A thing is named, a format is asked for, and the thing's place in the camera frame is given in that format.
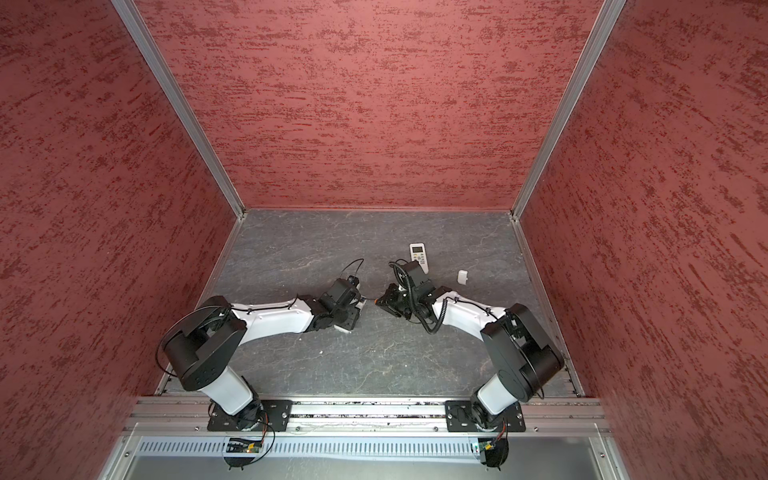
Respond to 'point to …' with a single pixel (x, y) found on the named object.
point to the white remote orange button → (359, 306)
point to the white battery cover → (462, 276)
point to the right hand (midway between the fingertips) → (374, 310)
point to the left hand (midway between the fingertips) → (350, 318)
